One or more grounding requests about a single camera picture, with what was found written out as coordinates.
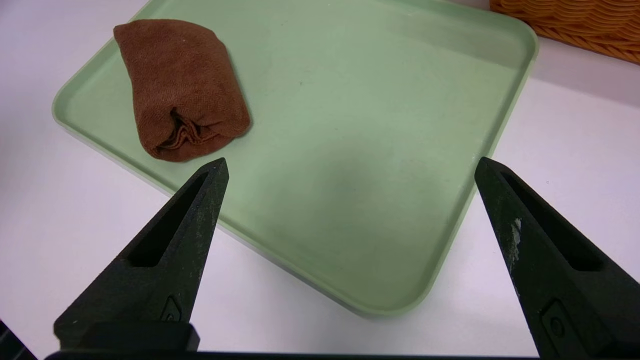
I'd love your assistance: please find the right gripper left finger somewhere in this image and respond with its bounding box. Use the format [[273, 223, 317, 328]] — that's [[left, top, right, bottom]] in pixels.
[[53, 157, 230, 351]]

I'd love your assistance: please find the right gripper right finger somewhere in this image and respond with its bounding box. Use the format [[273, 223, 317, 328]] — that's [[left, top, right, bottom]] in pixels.
[[474, 156, 640, 358]]

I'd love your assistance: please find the brown towel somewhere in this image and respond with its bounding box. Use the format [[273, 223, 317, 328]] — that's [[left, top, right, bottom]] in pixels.
[[113, 19, 252, 163]]

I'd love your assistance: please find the orange wicker basket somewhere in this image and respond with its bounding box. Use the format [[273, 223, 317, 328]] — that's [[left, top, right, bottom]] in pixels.
[[489, 0, 640, 65]]

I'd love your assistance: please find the light green plastic tray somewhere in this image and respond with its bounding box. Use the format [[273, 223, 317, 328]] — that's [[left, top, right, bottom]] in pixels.
[[51, 0, 540, 318]]

